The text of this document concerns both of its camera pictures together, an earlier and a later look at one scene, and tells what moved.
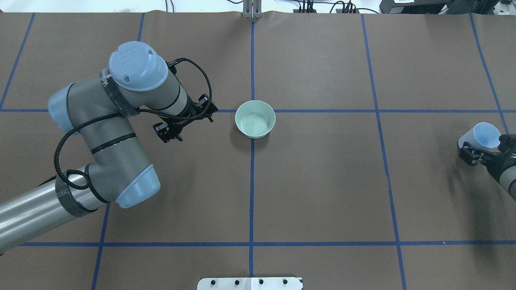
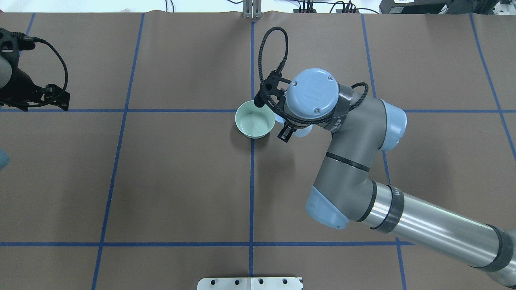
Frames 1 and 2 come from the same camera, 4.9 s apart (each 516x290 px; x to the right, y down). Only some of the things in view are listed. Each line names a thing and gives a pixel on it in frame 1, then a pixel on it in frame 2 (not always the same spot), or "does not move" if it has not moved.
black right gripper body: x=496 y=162 -> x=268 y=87
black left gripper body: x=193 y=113 -> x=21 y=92
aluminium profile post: x=252 y=9 does not move
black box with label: x=414 y=7 does not move
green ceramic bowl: x=255 y=119 does not move
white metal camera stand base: x=250 y=283 does not move
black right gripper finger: x=470 y=154 -> x=286 y=132
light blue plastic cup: x=484 y=135 -> x=301 y=132
